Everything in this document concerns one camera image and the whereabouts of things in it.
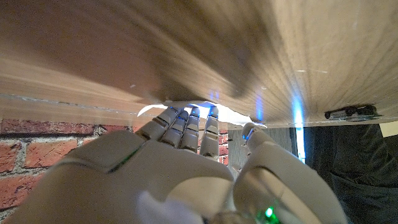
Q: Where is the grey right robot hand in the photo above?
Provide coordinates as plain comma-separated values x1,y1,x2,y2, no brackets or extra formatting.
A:
4,106,348,224

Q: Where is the white receipt paper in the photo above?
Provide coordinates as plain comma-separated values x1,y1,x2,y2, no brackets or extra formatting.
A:
137,101,267,128

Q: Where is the small dark toy car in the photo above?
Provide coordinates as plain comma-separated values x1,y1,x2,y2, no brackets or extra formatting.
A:
324,105,382,122

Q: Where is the grey tape outline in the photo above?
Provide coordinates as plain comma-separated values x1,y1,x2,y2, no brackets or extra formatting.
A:
0,93,150,116

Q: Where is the red brick printed backdrop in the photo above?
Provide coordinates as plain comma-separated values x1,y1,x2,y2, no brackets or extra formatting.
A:
0,118,230,218

